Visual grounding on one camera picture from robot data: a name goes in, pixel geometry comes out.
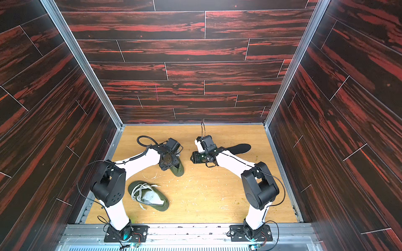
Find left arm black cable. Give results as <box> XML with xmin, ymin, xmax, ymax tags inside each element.
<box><xmin>76</xmin><ymin>135</ymin><xmax>161</xmax><ymax>227</ymax></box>

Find aluminium front rail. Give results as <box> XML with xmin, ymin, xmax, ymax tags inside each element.
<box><xmin>56</xmin><ymin>223</ymin><xmax>324</xmax><ymax>251</ymax></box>

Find black insole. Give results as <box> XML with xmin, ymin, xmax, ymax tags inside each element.
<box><xmin>226</xmin><ymin>143</ymin><xmax>251</xmax><ymax>155</ymax></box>

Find green shoe white laces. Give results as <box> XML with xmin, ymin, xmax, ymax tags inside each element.
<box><xmin>128</xmin><ymin>181</ymin><xmax>169</xmax><ymax>212</ymax></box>
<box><xmin>170</xmin><ymin>160</ymin><xmax>184</xmax><ymax>177</ymax></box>

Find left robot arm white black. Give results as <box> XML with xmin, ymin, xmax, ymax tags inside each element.
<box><xmin>90</xmin><ymin>136</ymin><xmax>184</xmax><ymax>239</ymax></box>

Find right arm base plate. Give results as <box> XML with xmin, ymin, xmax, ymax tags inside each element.
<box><xmin>226</xmin><ymin>224</ymin><xmax>273</xmax><ymax>242</ymax></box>

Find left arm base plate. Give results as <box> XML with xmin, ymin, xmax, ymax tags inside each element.
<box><xmin>104</xmin><ymin>225</ymin><xmax>149</xmax><ymax>243</ymax></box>

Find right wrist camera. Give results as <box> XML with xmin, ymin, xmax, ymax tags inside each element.
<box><xmin>195</xmin><ymin>139</ymin><xmax>205</xmax><ymax>153</ymax></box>

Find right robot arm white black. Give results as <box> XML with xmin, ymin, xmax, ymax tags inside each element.
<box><xmin>190</xmin><ymin>136</ymin><xmax>280</xmax><ymax>235</ymax></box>

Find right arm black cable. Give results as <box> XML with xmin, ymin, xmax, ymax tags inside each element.
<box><xmin>200</xmin><ymin>121</ymin><xmax>286</xmax><ymax>251</ymax></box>

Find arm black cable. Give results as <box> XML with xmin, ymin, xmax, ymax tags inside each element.
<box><xmin>200</xmin><ymin>121</ymin><xmax>286</xmax><ymax>251</ymax></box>
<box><xmin>76</xmin><ymin>135</ymin><xmax>161</xmax><ymax>227</ymax></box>

